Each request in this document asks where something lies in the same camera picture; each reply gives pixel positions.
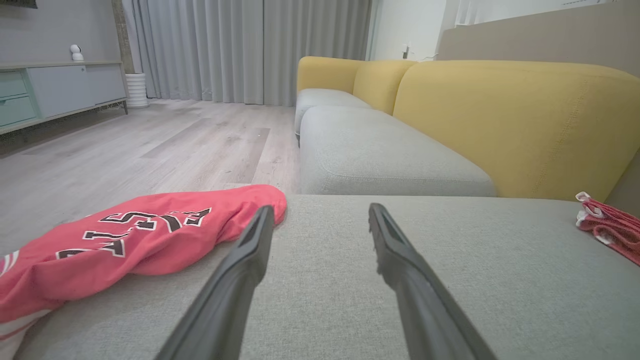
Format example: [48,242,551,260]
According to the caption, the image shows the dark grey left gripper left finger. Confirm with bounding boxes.
[155,205,276,360]

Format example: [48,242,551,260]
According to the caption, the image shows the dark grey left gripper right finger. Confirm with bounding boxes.
[368,202,498,360]

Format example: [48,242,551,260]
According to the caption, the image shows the red number 23 basketball jersey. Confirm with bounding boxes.
[0,184,288,360]

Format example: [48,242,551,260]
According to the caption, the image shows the red shorts with white stripe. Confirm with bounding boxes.
[575,191,640,267]

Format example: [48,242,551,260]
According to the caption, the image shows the grey sofa with yellow backrest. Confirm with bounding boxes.
[294,56,640,203]

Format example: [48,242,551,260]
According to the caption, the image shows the white ribbed vase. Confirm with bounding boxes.
[125,73,150,109]

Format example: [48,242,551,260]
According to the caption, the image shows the light grey sheer curtain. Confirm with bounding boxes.
[122,0,265,106]

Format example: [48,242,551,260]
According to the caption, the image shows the low pale blue TV cabinet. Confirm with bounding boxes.
[0,61,129,136]

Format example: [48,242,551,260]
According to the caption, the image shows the grey drape curtain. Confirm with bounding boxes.
[262,0,374,107]

